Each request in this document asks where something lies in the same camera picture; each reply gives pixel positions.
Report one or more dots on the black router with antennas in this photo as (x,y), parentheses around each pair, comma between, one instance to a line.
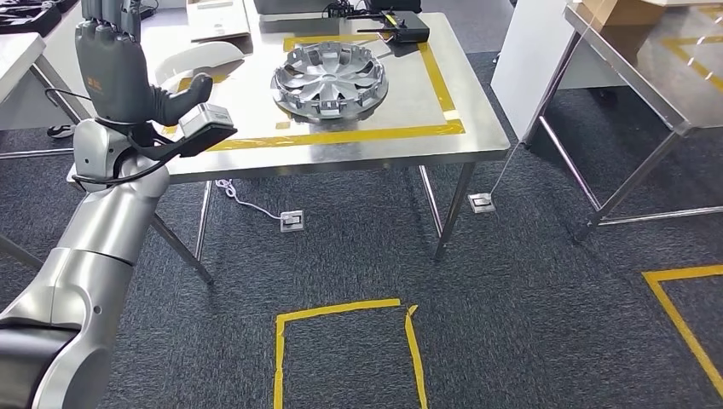
(409,28)

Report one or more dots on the silver wheel hubcap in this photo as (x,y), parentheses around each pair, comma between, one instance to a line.
(330,79)

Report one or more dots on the black white shoe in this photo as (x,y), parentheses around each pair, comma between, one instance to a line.
(61,131)

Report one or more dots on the white plastic shell part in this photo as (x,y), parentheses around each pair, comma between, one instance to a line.
(197,59)

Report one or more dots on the brown cardboard box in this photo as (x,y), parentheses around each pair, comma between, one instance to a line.
(621,11)

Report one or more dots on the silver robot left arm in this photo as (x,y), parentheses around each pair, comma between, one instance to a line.
(96,237)

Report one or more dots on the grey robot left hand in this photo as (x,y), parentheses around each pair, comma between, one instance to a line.
(113,79)

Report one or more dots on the yellow side table tape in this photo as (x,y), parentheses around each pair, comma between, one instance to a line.
(692,59)

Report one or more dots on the cardboard box with white insert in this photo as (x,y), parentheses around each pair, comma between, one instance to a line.
(217,20)

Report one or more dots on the metal side table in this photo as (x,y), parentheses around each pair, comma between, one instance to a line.
(638,67)

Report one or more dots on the yellow floor tape square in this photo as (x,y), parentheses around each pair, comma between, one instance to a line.
(333,309)
(678,275)

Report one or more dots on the silver floor socket box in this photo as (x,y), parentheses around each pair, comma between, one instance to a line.
(481,202)
(292,221)

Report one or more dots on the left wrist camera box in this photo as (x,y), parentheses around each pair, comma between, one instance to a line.
(206,127)

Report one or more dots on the steel workbench table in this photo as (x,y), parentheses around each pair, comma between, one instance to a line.
(395,84)

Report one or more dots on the white partition panel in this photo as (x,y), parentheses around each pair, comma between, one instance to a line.
(525,67)

